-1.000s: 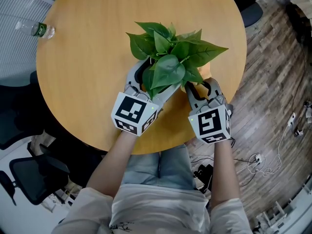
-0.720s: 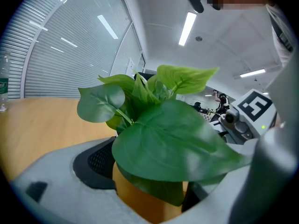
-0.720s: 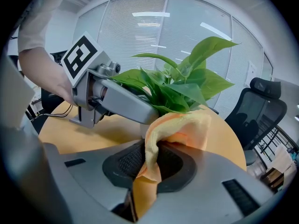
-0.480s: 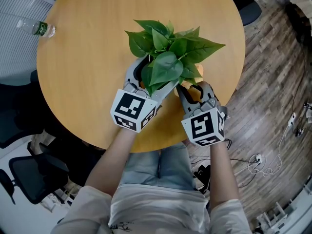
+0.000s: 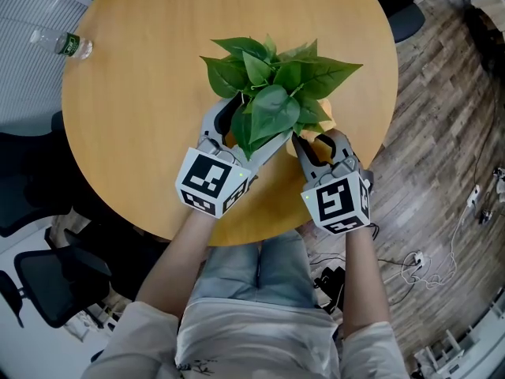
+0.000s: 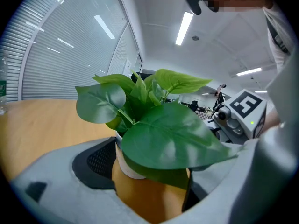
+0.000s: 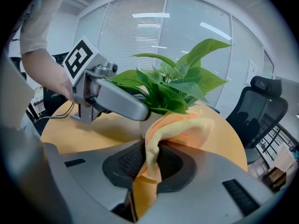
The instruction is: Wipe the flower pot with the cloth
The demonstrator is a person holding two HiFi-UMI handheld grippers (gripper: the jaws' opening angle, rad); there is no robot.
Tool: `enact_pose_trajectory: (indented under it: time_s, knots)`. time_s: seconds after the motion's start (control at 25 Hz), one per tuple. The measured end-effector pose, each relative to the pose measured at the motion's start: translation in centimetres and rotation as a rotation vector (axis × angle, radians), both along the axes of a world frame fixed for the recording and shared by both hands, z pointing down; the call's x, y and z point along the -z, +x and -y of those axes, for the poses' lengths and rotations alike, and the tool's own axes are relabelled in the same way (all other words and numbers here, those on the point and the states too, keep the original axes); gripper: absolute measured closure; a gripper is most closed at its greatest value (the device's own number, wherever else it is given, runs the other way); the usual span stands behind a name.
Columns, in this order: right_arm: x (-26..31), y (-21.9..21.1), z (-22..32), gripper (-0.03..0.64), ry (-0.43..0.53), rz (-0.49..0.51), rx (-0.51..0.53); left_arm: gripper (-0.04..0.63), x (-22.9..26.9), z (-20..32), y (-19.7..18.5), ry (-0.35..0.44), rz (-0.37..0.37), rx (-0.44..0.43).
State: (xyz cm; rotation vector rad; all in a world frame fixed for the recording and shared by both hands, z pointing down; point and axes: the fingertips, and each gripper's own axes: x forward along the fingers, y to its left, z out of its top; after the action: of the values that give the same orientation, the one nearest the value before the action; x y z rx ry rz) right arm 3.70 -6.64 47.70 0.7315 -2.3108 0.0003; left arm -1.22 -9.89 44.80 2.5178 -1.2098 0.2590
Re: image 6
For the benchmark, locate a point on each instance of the round ceiling detector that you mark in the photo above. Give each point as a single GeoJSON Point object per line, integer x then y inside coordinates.
{"type": "Point", "coordinates": [195, 38]}

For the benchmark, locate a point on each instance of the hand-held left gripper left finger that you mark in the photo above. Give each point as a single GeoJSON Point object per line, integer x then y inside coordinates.
{"type": "Point", "coordinates": [58, 171]}

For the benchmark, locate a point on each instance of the person's right forearm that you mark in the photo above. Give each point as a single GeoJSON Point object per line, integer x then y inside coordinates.
{"type": "Point", "coordinates": [271, 120]}

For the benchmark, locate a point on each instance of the person's white shirt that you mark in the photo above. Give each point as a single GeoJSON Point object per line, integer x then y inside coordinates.
{"type": "Point", "coordinates": [280, 43]}

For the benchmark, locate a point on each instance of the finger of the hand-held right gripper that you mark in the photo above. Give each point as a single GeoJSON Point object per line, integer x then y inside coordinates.
{"type": "Point", "coordinates": [211, 124]}

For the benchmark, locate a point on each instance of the clear plastic bottle green label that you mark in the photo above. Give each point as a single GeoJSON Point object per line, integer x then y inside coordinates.
{"type": "Point", "coordinates": [2, 87]}

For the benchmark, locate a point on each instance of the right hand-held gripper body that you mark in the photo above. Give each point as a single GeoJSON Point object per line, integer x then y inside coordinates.
{"type": "Point", "coordinates": [245, 106]}

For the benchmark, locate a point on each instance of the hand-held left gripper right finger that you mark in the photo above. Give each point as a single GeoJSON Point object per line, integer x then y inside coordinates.
{"type": "Point", "coordinates": [245, 183]}

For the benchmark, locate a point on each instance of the green potted plant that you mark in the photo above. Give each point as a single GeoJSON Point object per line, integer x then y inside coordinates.
{"type": "Point", "coordinates": [168, 136]}

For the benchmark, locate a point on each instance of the long ceiling light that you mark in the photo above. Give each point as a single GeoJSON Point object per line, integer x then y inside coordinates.
{"type": "Point", "coordinates": [261, 91]}
{"type": "Point", "coordinates": [184, 28]}
{"type": "Point", "coordinates": [248, 71]}

